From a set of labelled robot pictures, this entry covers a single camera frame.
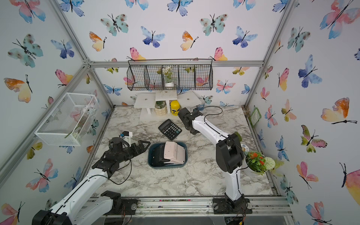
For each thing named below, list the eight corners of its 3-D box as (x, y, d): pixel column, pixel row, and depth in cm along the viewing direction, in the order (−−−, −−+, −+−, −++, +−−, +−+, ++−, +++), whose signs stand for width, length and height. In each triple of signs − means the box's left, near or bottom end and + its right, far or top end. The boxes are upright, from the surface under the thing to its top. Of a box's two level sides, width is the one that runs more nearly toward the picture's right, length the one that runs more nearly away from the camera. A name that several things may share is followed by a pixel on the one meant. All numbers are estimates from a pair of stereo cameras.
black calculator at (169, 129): (156, 128, 108) (156, 126, 106) (168, 120, 113) (168, 118, 111) (170, 141, 100) (170, 139, 99) (182, 131, 106) (182, 129, 104)
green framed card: (251, 126, 111) (256, 118, 104) (247, 115, 119) (251, 107, 111) (258, 126, 111) (263, 118, 104) (253, 115, 119) (258, 107, 111)
